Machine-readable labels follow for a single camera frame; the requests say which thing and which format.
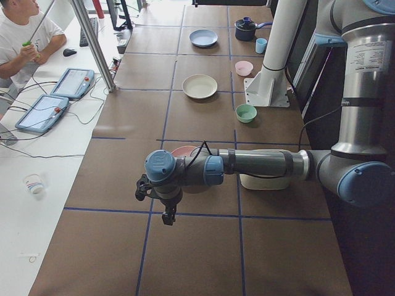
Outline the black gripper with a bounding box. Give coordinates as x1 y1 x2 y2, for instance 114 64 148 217
160 193 182 225

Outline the pink plate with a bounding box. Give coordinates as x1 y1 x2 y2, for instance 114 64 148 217
171 146 196 157

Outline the blue plate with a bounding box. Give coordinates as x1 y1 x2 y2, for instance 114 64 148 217
189 29 218 48

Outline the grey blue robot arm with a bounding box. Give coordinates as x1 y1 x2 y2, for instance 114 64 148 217
135 1 394 225

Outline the cream white toaster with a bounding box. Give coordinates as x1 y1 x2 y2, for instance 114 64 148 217
239 174 291 191

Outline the green bowl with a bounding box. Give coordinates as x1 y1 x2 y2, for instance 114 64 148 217
235 104 257 123

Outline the cream white plate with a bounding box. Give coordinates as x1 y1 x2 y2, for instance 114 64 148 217
182 74 218 99

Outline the paper cup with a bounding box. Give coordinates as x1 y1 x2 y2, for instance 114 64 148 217
23 174 44 194

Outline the lower blue teach pendant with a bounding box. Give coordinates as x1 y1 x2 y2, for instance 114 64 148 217
15 94 69 134

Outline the blue teach pendant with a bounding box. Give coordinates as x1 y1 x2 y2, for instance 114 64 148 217
15 94 69 134
51 68 94 100

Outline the upper blue teach pendant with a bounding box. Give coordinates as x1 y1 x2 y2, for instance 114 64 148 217
51 68 94 100

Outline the pink bowl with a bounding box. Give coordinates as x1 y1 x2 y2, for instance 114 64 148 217
235 60 254 76

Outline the black computer mouse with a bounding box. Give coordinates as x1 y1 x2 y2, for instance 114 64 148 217
63 48 77 57

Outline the light blue cup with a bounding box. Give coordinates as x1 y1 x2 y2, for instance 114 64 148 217
255 38 267 54

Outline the black monitor stand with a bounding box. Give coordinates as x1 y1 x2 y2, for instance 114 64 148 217
106 0 133 31

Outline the dark blue pot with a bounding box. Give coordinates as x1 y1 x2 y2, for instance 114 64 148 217
235 17 273 41

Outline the black keyboard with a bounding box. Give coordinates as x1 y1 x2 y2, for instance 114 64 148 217
79 17 99 47

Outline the person in white shirt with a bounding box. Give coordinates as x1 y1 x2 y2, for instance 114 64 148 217
1 1 67 90

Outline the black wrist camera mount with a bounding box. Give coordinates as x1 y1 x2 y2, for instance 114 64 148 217
135 174 159 201

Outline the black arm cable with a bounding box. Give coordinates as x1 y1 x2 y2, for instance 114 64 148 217
183 140 217 173

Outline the aluminium frame post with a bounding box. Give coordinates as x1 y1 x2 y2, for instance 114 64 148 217
70 0 116 93

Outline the metal rod green handle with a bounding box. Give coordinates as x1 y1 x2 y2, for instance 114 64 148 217
22 0 57 47

